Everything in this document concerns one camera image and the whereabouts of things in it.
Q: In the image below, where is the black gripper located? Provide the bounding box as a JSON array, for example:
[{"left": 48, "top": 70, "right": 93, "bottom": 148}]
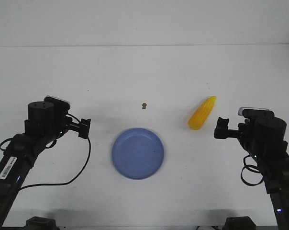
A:
[
  {"left": 214, "top": 117, "right": 255, "bottom": 146},
  {"left": 60, "top": 110, "right": 91, "bottom": 139}
]

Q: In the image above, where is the yellow corn cob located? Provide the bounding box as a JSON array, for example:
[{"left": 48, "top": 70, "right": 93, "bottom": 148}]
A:
[{"left": 188, "top": 96, "right": 217, "bottom": 130}]

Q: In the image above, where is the blue round plate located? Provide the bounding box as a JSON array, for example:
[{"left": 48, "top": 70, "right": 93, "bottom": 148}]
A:
[{"left": 111, "top": 127, "right": 165, "bottom": 180}]

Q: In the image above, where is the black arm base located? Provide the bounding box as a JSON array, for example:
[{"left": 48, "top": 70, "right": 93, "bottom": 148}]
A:
[
  {"left": 222, "top": 216, "right": 256, "bottom": 230},
  {"left": 24, "top": 217, "right": 58, "bottom": 230}
]

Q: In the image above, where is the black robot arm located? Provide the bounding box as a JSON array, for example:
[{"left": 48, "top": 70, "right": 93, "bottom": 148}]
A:
[
  {"left": 0, "top": 97, "right": 91, "bottom": 229},
  {"left": 214, "top": 112, "right": 289, "bottom": 230}
]

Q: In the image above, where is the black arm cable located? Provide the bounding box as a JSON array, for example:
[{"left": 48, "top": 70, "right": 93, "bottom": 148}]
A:
[
  {"left": 240, "top": 155, "right": 266, "bottom": 186},
  {"left": 20, "top": 114, "right": 91, "bottom": 190}
]

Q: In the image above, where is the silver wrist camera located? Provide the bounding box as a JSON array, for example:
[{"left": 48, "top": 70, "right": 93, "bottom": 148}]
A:
[
  {"left": 44, "top": 95, "right": 70, "bottom": 110},
  {"left": 237, "top": 107, "right": 269, "bottom": 118}
]

